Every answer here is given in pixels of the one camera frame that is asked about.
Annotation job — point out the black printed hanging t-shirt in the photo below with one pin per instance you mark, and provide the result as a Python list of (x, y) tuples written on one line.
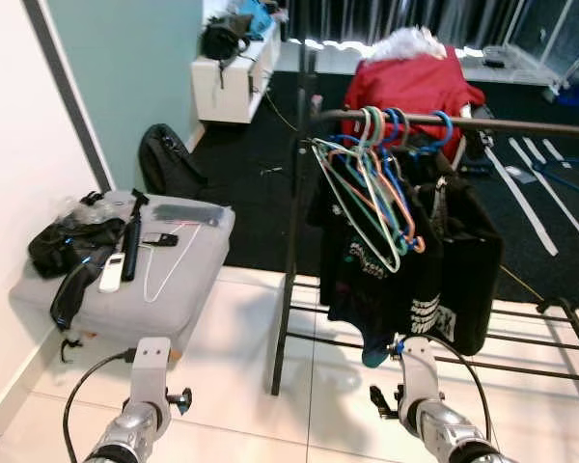
[(352, 260)]

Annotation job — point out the white fluffy cloth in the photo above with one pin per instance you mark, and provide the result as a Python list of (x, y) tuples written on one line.
[(410, 43)]

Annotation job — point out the thin black wall trim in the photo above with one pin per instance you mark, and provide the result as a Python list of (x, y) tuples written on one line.
[(69, 96)]

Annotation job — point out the black fabric bag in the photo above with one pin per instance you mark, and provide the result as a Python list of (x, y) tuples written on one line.
[(68, 246)]

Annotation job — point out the black pouch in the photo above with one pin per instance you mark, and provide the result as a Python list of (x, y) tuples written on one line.
[(222, 40)]

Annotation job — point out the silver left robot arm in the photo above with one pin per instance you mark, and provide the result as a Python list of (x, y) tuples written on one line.
[(125, 434)]

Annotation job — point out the white remote control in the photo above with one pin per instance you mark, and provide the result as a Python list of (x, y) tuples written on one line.
[(111, 273)]

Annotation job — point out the clear plastic bag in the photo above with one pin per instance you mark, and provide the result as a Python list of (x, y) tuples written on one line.
[(82, 207)]

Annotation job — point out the plain black hanging garment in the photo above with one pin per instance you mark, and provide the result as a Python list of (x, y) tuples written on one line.
[(473, 280)]

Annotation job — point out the grey padded ottoman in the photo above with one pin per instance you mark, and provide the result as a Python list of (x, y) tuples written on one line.
[(135, 318)]

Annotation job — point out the small black phone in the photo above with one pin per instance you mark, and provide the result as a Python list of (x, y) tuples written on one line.
[(160, 239)]

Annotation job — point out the black metal clothes rack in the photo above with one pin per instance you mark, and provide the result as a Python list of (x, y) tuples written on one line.
[(531, 126)]

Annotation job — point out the pale green plastic hanger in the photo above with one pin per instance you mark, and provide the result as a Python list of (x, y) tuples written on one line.
[(365, 125)]

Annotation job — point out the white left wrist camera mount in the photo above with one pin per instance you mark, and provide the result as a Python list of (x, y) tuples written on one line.
[(151, 371)]

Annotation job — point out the blue cloth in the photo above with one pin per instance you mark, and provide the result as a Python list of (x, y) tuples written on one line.
[(259, 17)]

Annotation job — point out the red cloth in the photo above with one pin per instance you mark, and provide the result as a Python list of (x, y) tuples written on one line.
[(410, 87)]

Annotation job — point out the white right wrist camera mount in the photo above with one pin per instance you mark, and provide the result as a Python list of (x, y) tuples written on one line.
[(420, 371)]

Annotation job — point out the orange plastic hanger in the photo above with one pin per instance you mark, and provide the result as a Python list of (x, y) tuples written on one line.
[(417, 241)]

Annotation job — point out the black stick-shaped device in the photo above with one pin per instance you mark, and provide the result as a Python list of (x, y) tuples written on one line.
[(132, 246)]

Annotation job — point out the white low cabinet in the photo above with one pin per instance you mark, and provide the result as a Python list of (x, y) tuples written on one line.
[(227, 92)]

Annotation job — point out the blue tape piece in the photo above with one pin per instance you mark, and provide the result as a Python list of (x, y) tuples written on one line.
[(399, 340)]

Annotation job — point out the flat grey tray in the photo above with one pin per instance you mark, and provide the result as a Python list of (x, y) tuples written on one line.
[(188, 212)]

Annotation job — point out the dark rug white stripes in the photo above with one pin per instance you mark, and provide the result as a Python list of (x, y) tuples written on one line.
[(261, 222)]

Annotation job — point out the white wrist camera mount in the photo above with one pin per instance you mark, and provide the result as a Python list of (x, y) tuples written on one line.
[(151, 371), (420, 371)]

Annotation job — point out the dark window curtain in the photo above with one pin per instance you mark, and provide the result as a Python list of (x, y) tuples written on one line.
[(415, 14)]

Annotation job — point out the black backpack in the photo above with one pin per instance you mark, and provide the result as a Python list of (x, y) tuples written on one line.
[(169, 164)]

